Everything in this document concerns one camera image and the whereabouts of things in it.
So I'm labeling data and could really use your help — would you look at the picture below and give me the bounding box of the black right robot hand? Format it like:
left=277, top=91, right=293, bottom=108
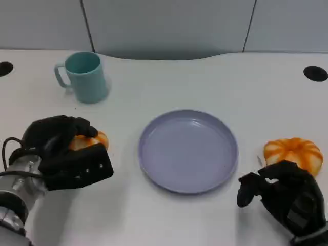
left=236, top=160, right=328, bottom=241

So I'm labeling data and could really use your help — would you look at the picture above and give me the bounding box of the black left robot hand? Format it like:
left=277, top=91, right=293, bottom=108
left=21, top=115, right=115, bottom=192

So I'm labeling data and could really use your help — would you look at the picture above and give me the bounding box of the orange and white bread roll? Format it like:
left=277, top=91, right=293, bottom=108
left=68, top=131, right=111, bottom=152
left=263, top=137, right=324, bottom=178

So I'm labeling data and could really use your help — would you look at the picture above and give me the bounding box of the pale green mug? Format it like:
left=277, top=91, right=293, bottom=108
left=53, top=51, right=112, bottom=105

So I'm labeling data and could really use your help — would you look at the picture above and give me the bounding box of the black table grommet hole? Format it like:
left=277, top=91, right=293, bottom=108
left=0, top=61, right=14, bottom=77
left=303, top=66, right=328, bottom=83

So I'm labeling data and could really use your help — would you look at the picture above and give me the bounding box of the lilac plate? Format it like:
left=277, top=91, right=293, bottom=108
left=138, top=109, right=239, bottom=195

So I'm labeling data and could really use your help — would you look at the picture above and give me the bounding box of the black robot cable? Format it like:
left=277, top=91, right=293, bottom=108
left=1, top=137, right=26, bottom=178

